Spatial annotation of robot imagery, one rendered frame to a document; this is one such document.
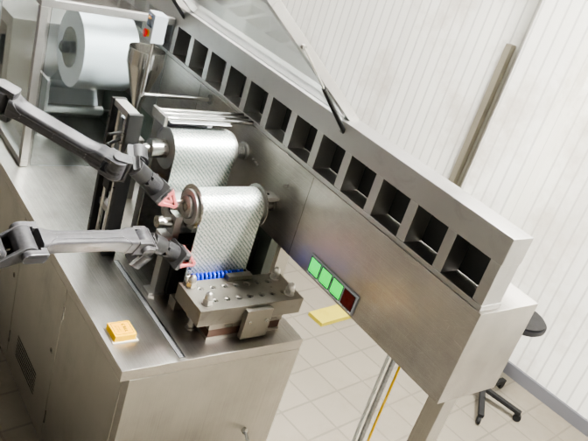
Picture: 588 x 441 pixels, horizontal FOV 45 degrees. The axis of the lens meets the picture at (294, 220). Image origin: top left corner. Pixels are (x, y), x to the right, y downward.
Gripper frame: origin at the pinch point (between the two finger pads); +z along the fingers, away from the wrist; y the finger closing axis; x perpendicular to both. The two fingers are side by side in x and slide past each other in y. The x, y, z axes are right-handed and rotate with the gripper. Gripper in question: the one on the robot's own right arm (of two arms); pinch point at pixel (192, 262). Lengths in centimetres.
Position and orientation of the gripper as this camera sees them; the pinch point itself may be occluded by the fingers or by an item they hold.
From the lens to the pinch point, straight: 232.2
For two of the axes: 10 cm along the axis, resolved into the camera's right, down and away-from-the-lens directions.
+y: 5.4, 5.1, -6.7
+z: 5.4, 4.0, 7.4
